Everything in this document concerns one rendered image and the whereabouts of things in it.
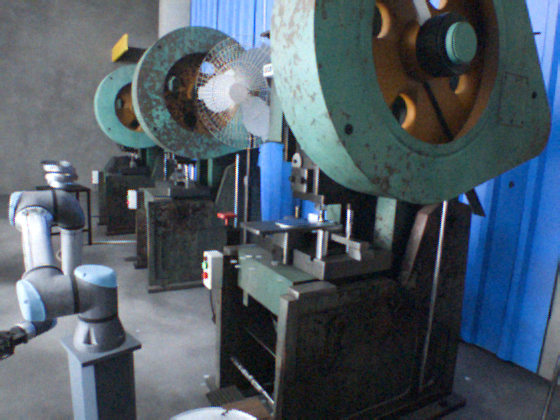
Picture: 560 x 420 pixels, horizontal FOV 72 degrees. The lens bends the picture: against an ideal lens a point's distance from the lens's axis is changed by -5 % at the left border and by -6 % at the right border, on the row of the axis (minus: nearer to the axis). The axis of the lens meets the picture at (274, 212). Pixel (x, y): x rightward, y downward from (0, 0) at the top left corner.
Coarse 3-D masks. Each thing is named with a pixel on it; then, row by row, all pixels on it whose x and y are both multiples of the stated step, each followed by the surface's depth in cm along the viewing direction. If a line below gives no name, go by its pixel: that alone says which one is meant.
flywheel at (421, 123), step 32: (384, 0) 97; (416, 0) 96; (448, 0) 108; (480, 0) 113; (384, 32) 101; (416, 32) 99; (448, 32) 94; (384, 64) 101; (416, 64) 101; (448, 64) 96; (480, 64) 120; (384, 96) 103; (416, 96) 108; (448, 96) 115; (480, 96) 121; (416, 128) 110
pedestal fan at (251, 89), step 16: (256, 48) 201; (208, 64) 210; (240, 64) 204; (256, 64) 204; (208, 80) 211; (224, 80) 216; (240, 80) 207; (256, 80) 208; (208, 96) 213; (224, 96) 214; (240, 96) 204; (256, 96) 215; (240, 112) 220; (256, 112) 211; (208, 128) 223; (240, 128) 221; (256, 128) 215
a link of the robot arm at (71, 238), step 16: (64, 192) 140; (64, 208) 137; (80, 208) 144; (64, 224) 141; (80, 224) 144; (64, 240) 145; (80, 240) 148; (64, 256) 148; (80, 256) 151; (64, 272) 150
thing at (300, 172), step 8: (296, 144) 146; (296, 152) 147; (304, 152) 142; (296, 160) 144; (304, 160) 143; (296, 168) 142; (304, 168) 140; (312, 168) 139; (296, 176) 142; (304, 176) 138; (312, 176) 138; (320, 176) 137; (328, 176) 138; (296, 184) 142; (304, 184) 138; (312, 184) 139; (320, 184) 137; (328, 184) 139; (336, 184) 141; (312, 192) 139; (320, 192) 138; (328, 192) 140; (336, 192) 141; (344, 192) 143
